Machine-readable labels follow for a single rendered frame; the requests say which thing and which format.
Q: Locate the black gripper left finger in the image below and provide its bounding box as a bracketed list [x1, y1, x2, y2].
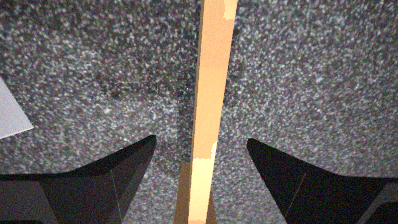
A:
[0, 135, 157, 224]

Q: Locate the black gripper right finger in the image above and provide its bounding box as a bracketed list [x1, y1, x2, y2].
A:
[247, 138, 398, 224]

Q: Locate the light wooden rail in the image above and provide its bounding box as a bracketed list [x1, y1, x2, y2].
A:
[188, 0, 237, 224]

